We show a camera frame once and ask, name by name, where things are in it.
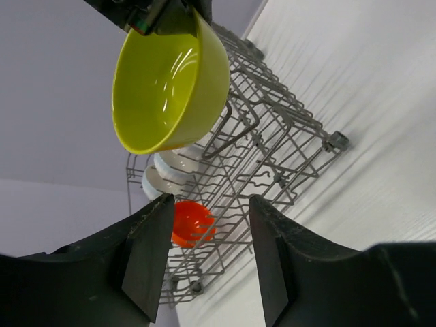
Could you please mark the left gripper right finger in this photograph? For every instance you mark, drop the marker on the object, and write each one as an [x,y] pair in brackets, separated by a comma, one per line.
[308,280]

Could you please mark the grey wire dish rack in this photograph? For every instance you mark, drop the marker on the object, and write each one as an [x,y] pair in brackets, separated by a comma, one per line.
[265,142]

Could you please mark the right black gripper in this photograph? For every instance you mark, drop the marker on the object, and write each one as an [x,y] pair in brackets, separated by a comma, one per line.
[165,17]

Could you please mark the white round bowl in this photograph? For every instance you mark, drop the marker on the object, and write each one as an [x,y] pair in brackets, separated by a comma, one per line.
[153,185]
[172,166]

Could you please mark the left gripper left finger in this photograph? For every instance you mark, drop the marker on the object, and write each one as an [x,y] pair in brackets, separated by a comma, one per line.
[111,278]

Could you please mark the lime green bowl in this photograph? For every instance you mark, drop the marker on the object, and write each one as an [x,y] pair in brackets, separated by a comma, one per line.
[169,90]

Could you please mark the orange bowl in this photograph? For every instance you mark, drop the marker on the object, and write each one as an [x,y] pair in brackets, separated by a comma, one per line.
[191,223]

